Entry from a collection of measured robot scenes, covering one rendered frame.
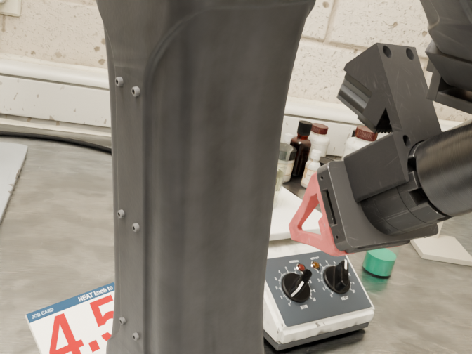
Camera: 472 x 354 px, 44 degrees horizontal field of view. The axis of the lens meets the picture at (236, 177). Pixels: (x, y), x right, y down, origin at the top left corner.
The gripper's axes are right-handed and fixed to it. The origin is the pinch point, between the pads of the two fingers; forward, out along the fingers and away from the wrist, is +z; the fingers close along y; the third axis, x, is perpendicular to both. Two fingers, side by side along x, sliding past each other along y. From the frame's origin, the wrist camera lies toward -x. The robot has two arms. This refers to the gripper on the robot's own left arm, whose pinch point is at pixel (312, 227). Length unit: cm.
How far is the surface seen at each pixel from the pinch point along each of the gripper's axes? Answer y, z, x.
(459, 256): -38.2, 14.1, 4.3
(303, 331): -1.6, 6.5, 8.7
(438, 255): -34.9, 14.9, 3.5
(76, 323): 18.5, 11.2, 3.9
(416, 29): -59, 24, -40
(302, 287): -1.8, 5.5, 4.7
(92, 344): 17.4, 11.1, 5.9
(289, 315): -0.3, 6.6, 7.0
